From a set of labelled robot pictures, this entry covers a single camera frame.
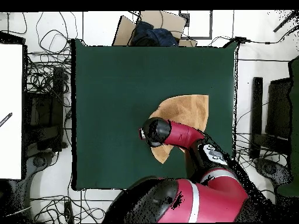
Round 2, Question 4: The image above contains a dark green draped cloth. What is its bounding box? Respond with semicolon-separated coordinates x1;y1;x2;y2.
276;55;299;197

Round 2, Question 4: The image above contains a dark blue clothing pile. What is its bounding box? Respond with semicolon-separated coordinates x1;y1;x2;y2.
130;20;179;47

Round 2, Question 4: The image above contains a dark green table cloth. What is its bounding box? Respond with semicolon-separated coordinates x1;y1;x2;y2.
70;38;239;191

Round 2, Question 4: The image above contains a black power strip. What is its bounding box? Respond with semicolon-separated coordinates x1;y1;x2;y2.
63;201;75;223

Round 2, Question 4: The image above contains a white desk top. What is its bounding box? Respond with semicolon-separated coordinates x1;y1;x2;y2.
0;43;25;180

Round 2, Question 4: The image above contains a black cable tangle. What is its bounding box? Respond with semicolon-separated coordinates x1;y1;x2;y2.
234;132;289;169
24;11;79;99
30;188;117;223

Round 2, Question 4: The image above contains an office chair base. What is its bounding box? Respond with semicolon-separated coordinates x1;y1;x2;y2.
24;150;60;223
253;157;294;187

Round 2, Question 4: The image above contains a tan terry towel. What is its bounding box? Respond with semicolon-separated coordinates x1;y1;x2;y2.
149;94;210;165

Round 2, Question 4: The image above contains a black cable adapter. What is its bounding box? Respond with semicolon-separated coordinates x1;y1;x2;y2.
234;36;252;44

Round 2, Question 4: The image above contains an open cardboard box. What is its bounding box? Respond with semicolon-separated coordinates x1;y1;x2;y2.
112;10;198;47

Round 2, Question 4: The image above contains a black tripod leg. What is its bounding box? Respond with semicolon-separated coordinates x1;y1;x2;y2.
272;10;299;33

